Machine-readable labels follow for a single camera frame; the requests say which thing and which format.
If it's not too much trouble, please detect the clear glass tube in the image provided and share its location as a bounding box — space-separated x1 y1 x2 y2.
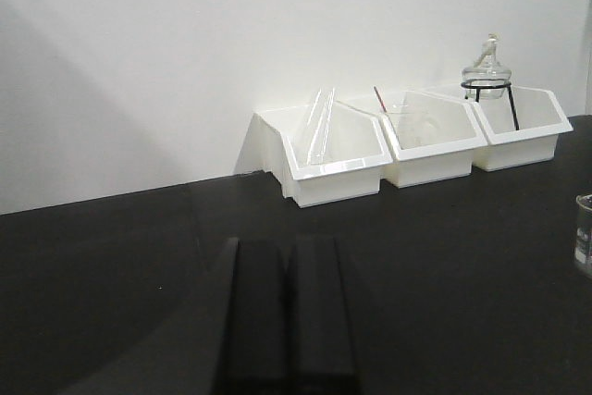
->
298 88 336 166

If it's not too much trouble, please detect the black wire tripod stand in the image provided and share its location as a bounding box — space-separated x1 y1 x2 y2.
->
461 79 520 130

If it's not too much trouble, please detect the white storage bin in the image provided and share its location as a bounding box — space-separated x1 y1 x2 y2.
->
234 103 393 208
467 86 573 172
340 88 487 190

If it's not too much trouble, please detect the white right storage bin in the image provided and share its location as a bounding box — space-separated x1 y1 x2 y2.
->
467 86 573 172

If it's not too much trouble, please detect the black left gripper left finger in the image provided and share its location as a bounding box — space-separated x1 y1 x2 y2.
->
216 239 289 394

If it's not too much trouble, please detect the red thin stirring rod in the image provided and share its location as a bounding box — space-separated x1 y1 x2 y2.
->
373 86 388 114

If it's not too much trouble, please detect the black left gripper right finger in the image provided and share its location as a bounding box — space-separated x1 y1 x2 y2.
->
287 236 360 394

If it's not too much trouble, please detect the white left storage bin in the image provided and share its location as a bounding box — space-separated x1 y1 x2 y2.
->
234 103 393 208

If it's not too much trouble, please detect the white middle storage bin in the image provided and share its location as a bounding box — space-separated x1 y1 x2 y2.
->
340 88 487 190

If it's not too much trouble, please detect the clear glass beaker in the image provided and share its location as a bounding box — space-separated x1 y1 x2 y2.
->
574 194 591 278

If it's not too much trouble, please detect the glass alcohol lamp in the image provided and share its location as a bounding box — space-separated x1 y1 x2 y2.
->
462 33 512 102

